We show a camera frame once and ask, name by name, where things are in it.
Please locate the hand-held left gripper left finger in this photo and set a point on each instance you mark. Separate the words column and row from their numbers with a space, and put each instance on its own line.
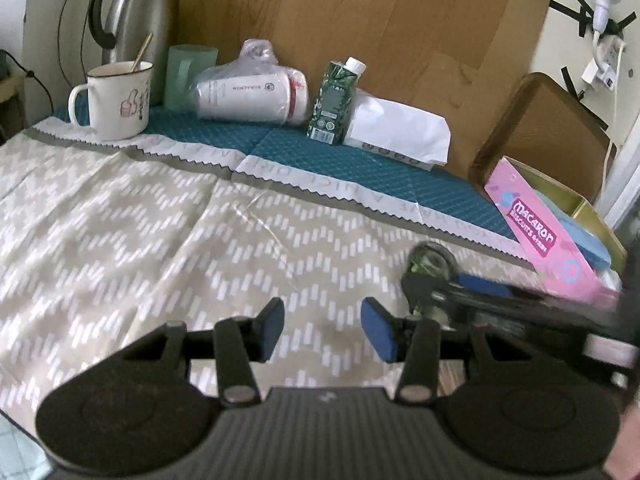
column 270, row 330

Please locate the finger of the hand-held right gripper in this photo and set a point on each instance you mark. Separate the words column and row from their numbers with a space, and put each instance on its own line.
column 430, row 295
column 482, row 286

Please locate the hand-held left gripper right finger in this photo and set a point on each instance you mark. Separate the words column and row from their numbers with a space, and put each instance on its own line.
column 380, row 332

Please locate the pink box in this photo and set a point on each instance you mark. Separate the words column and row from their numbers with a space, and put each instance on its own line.
column 540, row 240

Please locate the light blue cloth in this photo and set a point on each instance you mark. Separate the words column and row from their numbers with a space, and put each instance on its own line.
column 580, row 237

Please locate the chevron patterned tablecloth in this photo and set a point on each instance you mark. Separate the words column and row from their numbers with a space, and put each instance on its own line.
column 150, row 240

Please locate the white paper bag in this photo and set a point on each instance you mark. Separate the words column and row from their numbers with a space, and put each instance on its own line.
column 400, row 125

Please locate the brown tray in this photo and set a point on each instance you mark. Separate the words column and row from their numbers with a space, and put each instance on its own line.
column 545, row 125

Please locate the dark green drink carton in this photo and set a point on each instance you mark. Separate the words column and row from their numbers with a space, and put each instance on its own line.
column 330, row 105

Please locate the white tumbler in plastic bag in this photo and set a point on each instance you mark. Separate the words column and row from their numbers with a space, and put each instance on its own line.
column 240, row 95

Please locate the white power socket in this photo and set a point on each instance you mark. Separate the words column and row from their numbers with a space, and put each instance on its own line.
column 607, row 60

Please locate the pale green plastic cup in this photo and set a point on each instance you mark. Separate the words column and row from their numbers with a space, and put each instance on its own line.
column 182, row 80

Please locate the white enamel mug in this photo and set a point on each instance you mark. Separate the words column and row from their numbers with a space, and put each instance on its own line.
column 115, row 105

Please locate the black tape strips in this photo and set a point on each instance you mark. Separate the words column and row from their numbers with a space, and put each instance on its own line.
column 570, row 10

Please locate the wooden stick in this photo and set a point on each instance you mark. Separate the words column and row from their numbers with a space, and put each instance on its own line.
column 142, row 52

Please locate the steel thermos flask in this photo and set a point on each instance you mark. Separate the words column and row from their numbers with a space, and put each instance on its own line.
column 140, row 15

